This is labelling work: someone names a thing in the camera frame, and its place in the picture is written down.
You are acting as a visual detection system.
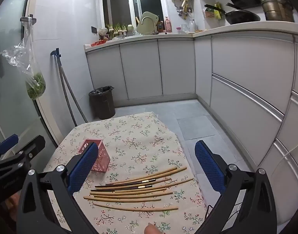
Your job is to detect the yellow green packets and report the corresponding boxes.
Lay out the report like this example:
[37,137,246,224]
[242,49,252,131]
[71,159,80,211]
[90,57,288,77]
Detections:
[205,2,224,20]

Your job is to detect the metal kitchen faucet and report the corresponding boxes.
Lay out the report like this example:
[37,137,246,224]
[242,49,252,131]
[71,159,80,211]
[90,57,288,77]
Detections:
[141,17,158,35]

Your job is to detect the pink plastic basket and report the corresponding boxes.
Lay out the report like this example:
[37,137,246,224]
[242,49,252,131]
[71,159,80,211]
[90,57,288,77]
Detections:
[76,139,111,173]

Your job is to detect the black wok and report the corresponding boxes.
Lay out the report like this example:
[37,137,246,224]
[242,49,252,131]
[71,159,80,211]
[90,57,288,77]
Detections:
[204,3,261,25]

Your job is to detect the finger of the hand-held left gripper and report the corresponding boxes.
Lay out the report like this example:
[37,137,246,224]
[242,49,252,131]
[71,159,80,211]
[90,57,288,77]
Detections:
[0,134,20,157]
[6,135,46,175]

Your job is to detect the white kitchen countertop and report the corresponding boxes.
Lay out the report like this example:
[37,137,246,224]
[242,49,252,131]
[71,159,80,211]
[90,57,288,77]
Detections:
[84,21,298,53]

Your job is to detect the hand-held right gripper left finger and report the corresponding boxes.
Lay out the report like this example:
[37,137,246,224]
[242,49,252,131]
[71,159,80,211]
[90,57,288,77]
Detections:
[16,142,101,234]

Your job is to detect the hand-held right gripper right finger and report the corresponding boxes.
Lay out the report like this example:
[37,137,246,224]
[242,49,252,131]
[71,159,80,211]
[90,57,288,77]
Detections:
[194,140,278,234]

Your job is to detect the floral tablecloth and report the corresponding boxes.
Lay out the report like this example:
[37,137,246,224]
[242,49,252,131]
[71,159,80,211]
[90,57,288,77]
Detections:
[43,112,208,234]

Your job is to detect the person's right hand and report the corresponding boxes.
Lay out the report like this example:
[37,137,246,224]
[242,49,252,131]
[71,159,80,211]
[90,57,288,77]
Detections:
[144,223,162,234]

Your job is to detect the dark chopstick with gold band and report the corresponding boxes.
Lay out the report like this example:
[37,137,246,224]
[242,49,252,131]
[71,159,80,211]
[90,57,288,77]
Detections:
[90,185,153,192]

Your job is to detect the kitchen knife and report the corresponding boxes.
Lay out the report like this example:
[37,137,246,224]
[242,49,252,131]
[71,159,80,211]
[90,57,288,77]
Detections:
[95,179,157,188]

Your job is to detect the mop with grey pole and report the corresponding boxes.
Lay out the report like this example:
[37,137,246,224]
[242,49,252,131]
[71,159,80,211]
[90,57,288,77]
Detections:
[59,61,89,124]
[57,57,78,128]

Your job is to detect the white cable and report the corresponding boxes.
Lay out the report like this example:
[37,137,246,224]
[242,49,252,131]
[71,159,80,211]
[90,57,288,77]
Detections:
[278,139,298,167]

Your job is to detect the stainless steel pot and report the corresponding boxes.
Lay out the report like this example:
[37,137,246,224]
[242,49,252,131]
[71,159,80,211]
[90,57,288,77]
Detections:
[258,0,295,22]

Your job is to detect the dark trash bin with liner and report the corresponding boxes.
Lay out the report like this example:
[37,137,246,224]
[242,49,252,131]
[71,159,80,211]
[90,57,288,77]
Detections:
[89,86,116,120]

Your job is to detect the bunch of bamboo chopsticks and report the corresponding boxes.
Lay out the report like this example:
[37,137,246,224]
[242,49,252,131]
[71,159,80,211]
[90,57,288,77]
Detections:
[83,166,195,211]

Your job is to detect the kitchen window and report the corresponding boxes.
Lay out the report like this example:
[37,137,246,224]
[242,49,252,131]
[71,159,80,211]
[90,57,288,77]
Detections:
[100,0,165,28]

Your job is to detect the frosted glass door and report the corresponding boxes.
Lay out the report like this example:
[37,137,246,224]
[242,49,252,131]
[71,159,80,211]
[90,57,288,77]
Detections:
[0,0,64,153]

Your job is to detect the pale green cutting board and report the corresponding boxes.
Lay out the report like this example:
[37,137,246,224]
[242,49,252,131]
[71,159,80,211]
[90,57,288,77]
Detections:
[136,11,159,35]

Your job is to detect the plastic bag of greens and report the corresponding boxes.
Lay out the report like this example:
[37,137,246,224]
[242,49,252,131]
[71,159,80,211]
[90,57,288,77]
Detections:
[2,17,46,100]

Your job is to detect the black cable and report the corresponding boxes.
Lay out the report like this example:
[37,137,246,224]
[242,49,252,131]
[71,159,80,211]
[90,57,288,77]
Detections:
[205,203,238,223]

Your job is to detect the row of sprouting plants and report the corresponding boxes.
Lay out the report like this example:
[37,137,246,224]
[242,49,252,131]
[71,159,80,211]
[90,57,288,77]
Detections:
[105,22,129,38]

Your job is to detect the pink soap bottle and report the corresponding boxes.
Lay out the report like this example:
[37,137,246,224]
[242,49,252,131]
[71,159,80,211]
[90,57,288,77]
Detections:
[164,17,173,33]

